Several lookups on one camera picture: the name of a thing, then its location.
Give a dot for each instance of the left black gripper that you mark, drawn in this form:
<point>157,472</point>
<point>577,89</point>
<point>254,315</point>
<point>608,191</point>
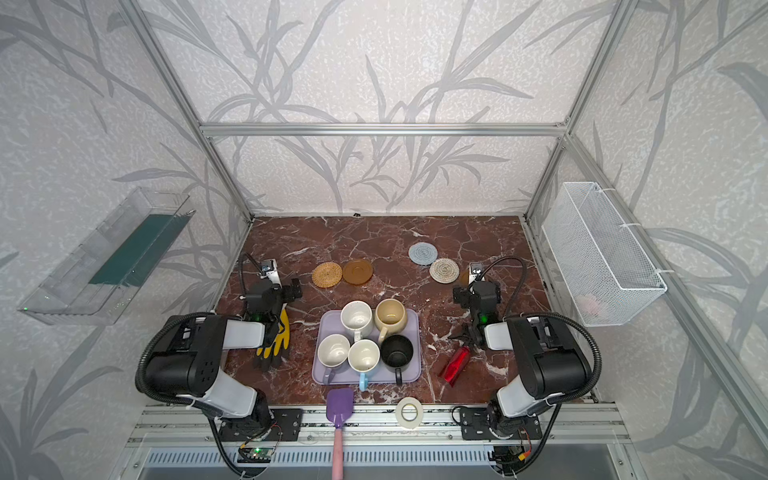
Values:
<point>270,330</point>

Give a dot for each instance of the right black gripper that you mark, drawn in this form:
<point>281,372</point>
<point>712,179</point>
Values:
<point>475,332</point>

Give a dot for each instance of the white patterned woven coaster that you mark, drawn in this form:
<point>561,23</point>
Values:
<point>444,271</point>

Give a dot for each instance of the woven straw coaster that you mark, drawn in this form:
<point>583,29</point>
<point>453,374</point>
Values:
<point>327,275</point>

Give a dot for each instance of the grey blue woven coaster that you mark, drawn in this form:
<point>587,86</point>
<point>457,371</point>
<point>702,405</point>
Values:
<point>423,253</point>

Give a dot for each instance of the white speckled mug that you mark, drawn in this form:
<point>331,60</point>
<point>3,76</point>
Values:
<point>357,319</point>

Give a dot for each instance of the brown wooden coaster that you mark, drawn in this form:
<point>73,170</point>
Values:
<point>357,272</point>

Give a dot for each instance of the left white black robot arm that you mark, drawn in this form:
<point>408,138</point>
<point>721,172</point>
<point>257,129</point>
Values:
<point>182,363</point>

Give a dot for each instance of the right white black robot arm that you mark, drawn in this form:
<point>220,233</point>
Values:
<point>557,361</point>

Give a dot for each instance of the yellow black work glove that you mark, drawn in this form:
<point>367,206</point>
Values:
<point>273,355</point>

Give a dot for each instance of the red spray bottle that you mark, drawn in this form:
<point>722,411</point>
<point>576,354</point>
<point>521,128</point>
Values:
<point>467,347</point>

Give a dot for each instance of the beige ceramic mug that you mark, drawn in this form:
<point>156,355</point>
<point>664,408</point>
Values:
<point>390,318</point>

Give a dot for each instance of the lilac plastic tray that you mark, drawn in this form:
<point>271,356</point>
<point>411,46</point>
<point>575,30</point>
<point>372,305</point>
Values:
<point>330,324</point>

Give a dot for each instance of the black mug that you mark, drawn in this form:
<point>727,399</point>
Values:
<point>396,353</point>

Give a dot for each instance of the purple pink spatula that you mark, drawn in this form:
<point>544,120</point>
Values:
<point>339,408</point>

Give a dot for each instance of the white tape roll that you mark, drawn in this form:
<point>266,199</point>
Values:
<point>409,413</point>

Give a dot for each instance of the white mug purple handle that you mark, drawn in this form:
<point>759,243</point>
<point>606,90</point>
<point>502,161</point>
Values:
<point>332,354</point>

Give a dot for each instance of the white mug blue handle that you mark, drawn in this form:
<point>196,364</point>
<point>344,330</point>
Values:
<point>363,358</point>

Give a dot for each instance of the white wire basket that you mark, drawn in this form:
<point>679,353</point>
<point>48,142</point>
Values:
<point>608,274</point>

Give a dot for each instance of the clear plastic wall shelf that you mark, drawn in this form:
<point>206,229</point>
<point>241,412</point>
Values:
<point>95,283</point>

